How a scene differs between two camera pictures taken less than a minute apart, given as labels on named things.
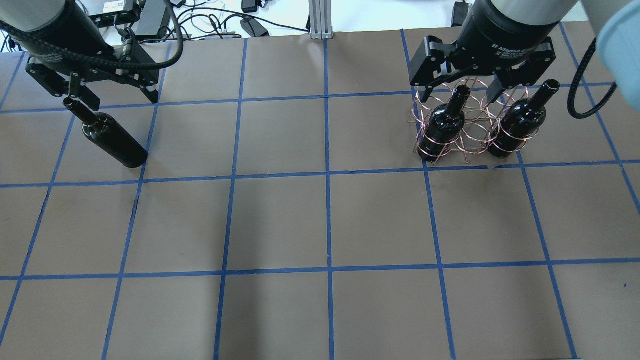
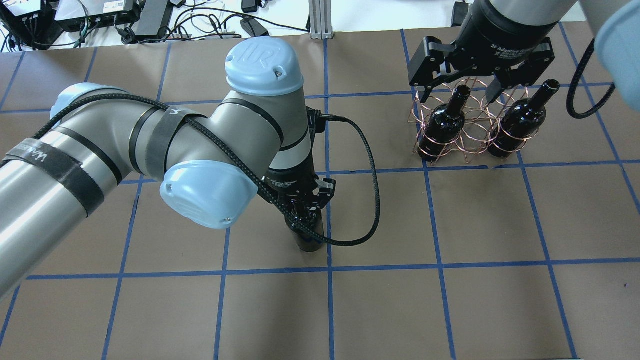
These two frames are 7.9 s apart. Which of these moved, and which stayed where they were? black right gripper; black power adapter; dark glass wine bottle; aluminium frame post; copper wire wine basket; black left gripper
Moved: dark glass wine bottle; black left gripper
Stayed: black power adapter; copper wire wine basket; aluminium frame post; black right gripper
